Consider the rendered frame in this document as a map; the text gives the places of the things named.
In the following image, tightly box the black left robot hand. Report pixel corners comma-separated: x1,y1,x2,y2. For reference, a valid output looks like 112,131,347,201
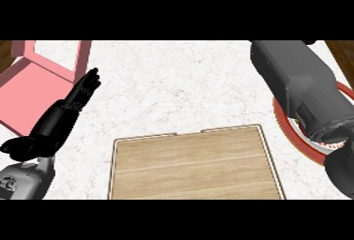
0,67,102,163

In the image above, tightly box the pink tray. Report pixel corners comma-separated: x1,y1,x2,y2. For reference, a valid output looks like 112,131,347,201
0,39,93,138

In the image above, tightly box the red rimmed plate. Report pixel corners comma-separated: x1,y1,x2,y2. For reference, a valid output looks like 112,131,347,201
272,80,354,167

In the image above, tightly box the wooden cutting board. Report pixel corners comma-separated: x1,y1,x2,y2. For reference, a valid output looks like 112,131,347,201
106,124,288,201

